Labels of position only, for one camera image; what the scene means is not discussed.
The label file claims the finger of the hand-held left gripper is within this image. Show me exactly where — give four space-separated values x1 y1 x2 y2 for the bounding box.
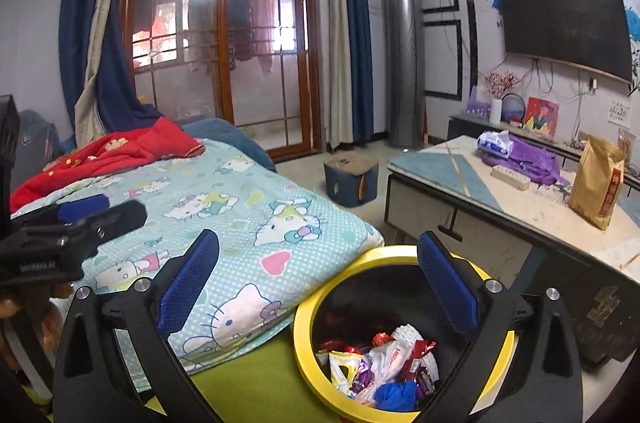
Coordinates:
65 199 149 256
20 194 110 231

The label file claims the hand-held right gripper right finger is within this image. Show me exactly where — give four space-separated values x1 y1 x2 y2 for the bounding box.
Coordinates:
416 230 585 423

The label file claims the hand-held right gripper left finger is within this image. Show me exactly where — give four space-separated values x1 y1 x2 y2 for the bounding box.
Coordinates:
52 228 223 423

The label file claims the red snack wrapper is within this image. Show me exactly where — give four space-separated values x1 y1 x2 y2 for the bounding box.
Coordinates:
409 339 437 381

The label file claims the white plastic bag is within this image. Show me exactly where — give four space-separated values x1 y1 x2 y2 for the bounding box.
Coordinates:
364 342 416 386

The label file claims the blue glove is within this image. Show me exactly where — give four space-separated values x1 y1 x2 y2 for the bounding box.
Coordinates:
372 379 418 413

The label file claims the purple snack wrapper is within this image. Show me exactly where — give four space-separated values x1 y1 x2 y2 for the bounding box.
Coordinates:
350 360 375 399

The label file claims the red plastic bag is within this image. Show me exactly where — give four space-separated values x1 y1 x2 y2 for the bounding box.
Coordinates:
316 339 363 356

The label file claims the yellow rimmed black trash can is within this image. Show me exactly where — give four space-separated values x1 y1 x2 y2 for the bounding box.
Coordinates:
292 244 518 423

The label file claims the yellow white wrapper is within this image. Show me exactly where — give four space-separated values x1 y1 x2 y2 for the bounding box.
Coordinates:
327 349 367 399

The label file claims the person's left hand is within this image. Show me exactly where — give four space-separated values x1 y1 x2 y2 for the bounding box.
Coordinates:
0 283 73 354

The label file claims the red flowered blanket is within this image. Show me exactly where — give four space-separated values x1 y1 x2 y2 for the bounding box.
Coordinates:
9 117 206 214

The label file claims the coffee table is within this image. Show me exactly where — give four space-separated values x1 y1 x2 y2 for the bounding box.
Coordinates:
384 134 640 371

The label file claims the cartoon cat printed blanket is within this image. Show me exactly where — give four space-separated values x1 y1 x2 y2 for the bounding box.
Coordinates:
10 138 386 376

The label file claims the white power strip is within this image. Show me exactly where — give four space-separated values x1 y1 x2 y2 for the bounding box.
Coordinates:
491 164 531 191

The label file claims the blue curtain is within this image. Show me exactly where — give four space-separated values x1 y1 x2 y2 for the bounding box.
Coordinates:
59 0 161 138
337 0 376 144

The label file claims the blue stool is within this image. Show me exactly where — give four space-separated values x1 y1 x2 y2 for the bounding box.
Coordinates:
323 153 380 208

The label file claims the blue bedding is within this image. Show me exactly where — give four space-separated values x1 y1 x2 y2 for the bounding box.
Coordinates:
182 118 278 174

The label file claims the white blue tissue pack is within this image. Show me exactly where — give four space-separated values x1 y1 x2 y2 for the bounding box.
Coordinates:
476 129 515 160

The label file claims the purple bag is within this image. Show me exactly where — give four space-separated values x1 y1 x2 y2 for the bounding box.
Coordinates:
480 134 563 184

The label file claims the dark television stand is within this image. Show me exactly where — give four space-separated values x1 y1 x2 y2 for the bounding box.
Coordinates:
447 113 640 184

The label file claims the brown paper bag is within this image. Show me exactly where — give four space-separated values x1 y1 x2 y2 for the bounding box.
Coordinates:
569 134 627 231

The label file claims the purple box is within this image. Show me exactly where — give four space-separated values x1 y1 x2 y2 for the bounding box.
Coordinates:
466 87 492 118

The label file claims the round decorative plate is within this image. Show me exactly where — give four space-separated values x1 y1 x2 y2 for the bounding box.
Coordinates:
501 93 527 124

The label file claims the colourful painting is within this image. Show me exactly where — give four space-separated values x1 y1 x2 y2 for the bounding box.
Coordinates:
522 97 560 138

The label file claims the beige curtain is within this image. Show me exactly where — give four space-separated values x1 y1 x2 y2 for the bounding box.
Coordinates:
75 0 138 146
312 0 353 151

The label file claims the wooden framed glass door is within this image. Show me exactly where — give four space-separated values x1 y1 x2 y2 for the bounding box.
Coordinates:
120 0 323 158

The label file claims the silver tower air conditioner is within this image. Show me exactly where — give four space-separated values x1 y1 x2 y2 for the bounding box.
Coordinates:
382 0 426 148

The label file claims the white wall notice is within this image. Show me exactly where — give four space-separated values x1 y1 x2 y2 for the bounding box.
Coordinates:
607 97 632 122

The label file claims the wall mounted television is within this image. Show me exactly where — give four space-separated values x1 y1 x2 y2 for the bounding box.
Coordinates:
495 0 633 84

